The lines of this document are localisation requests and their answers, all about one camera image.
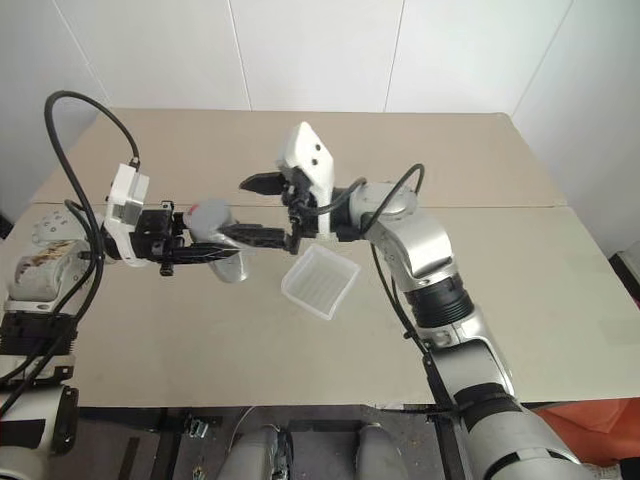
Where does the silver metal jar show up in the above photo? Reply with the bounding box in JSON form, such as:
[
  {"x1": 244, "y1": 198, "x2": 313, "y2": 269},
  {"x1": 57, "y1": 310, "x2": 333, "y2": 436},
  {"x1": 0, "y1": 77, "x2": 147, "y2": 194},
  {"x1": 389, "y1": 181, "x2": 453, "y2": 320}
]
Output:
[{"x1": 205, "y1": 223, "x2": 252, "y2": 286}]

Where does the grey jar lid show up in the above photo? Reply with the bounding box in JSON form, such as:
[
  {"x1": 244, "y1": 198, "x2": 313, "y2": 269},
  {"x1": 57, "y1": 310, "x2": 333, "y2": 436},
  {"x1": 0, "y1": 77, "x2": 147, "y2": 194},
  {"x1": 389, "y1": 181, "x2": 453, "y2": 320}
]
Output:
[{"x1": 184, "y1": 198, "x2": 233, "y2": 241}]

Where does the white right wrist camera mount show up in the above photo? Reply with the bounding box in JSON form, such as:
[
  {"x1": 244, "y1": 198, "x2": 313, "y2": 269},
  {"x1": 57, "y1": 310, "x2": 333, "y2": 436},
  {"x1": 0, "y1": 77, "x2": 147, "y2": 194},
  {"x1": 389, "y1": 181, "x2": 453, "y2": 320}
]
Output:
[{"x1": 275, "y1": 121, "x2": 336, "y2": 246}]

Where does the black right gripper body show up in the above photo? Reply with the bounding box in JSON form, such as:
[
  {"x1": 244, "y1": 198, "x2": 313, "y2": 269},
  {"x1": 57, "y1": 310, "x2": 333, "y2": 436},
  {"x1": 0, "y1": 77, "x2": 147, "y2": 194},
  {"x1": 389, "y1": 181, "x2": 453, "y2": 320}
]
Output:
[{"x1": 279, "y1": 168, "x2": 322, "y2": 257}]

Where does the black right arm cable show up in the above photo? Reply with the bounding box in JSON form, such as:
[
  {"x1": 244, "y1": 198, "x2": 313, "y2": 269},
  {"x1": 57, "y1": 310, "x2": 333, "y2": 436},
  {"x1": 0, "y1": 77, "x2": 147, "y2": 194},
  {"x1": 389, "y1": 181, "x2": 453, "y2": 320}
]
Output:
[{"x1": 317, "y1": 163, "x2": 469, "y2": 417}]

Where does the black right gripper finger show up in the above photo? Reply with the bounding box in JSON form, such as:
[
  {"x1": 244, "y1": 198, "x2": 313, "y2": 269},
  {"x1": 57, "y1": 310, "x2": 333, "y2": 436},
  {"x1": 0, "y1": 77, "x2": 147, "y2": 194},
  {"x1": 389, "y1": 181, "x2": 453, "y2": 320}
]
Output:
[
  {"x1": 239, "y1": 170, "x2": 288, "y2": 198},
  {"x1": 219, "y1": 224, "x2": 297, "y2": 253}
]

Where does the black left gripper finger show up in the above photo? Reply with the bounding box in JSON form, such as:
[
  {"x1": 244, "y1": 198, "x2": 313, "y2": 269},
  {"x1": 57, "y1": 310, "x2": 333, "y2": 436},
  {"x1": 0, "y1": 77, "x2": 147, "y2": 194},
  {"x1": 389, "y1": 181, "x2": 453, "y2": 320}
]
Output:
[
  {"x1": 172, "y1": 211, "x2": 194, "y2": 247},
  {"x1": 173, "y1": 242, "x2": 243, "y2": 266}
]

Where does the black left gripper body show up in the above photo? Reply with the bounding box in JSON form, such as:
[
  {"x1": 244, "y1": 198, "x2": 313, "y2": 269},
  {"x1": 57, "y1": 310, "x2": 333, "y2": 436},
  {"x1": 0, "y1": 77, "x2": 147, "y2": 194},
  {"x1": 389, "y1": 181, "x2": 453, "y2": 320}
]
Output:
[{"x1": 131, "y1": 200, "x2": 195, "y2": 277}]

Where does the grey rounded shape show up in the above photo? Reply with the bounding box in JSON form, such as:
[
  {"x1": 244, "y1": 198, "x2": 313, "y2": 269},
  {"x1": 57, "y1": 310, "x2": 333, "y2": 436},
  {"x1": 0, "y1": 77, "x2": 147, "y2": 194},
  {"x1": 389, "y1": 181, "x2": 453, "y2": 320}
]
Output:
[{"x1": 223, "y1": 423, "x2": 287, "y2": 480}]

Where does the translucent white plastic box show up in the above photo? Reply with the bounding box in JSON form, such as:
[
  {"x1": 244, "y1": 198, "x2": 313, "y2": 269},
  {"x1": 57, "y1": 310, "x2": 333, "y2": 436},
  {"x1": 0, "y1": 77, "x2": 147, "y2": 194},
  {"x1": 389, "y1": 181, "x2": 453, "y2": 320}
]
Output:
[{"x1": 280, "y1": 243, "x2": 362, "y2": 322}]

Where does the orange fabric object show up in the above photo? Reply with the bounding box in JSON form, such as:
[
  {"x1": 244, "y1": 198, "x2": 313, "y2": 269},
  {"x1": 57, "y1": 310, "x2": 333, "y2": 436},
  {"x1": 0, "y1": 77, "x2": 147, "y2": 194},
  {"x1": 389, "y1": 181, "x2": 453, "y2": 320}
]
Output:
[{"x1": 528, "y1": 393, "x2": 640, "y2": 455}]

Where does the dark grey box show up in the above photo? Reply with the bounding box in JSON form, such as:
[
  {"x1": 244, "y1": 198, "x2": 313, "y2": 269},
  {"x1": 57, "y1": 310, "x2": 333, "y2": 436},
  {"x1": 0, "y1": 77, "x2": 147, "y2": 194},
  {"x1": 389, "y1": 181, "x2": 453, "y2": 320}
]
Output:
[{"x1": 608, "y1": 247, "x2": 640, "y2": 304}]

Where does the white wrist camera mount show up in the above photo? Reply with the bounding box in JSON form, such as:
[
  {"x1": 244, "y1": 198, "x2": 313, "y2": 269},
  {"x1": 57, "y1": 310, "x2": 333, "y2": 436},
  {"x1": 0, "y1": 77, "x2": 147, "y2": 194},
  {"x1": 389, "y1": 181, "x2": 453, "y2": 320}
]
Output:
[
  {"x1": 275, "y1": 121, "x2": 336, "y2": 246},
  {"x1": 103, "y1": 161, "x2": 151, "y2": 270}
]

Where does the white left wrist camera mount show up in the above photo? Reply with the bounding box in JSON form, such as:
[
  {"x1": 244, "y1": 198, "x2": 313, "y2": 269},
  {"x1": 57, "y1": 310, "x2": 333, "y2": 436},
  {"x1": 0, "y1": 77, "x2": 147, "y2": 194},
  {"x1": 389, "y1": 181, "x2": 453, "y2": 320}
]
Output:
[{"x1": 103, "y1": 161, "x2": 151, "y2": 270}]

